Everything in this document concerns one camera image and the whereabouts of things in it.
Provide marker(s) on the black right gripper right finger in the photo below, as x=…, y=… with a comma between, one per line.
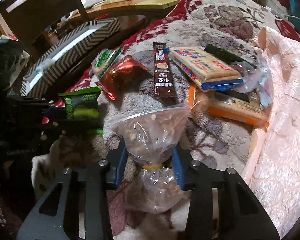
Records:
x=222, y=206

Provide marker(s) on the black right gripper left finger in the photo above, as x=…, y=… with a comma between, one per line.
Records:
x=56, y=214

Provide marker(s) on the light blue snack packet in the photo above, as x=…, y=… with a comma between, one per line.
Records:
x=44, y=65

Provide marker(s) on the green snack packet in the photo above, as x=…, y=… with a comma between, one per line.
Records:
x=82, y=110

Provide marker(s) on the clear bag of nuts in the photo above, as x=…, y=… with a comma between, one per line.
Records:
x=150, y=138

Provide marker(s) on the red foil snack packet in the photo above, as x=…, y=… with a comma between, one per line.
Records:
x=121, y=74

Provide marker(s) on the striped white storage box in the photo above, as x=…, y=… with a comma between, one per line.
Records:
x=66, y=52

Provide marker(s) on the pink quilted blanket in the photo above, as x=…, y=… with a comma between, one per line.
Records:
x=273, y=168

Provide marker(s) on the green white cookie packet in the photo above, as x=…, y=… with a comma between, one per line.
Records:
x=104, y=60

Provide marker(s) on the orange cracker packet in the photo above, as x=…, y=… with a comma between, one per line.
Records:
x=229, y=104

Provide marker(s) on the dark wooden chair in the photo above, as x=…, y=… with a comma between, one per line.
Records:
x=29, y=19

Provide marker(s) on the brown Nescafe coffee stick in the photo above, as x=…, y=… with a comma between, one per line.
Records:
x=163, y=86

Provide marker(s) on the cracker pack blue red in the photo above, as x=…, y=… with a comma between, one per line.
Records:
x=205, y=70

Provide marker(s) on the dark green wrapper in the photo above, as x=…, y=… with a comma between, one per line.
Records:
x=225, y=55

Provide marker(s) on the wooden coffee table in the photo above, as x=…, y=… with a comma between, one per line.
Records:
x=152, y=9

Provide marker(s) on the teal plastic bag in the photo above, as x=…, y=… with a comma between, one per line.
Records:
x=294, y=14

